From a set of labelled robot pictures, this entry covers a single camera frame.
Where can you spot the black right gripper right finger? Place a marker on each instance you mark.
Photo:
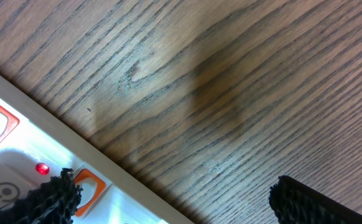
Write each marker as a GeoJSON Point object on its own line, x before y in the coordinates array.
{"type": "Point", "coordinates": [295, 203]}

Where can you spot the white power strip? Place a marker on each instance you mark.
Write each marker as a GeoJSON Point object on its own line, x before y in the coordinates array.
{"type": "Point", "coordinates": [38, 146]}

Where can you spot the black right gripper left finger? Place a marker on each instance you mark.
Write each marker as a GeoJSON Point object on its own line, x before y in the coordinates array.
{"type": "Point", "coordinates": [54, 202]}

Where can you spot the white charger plug adapter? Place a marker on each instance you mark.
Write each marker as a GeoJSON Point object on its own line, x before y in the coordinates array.
{"type": "Point", "coordinates": [12, 185]}

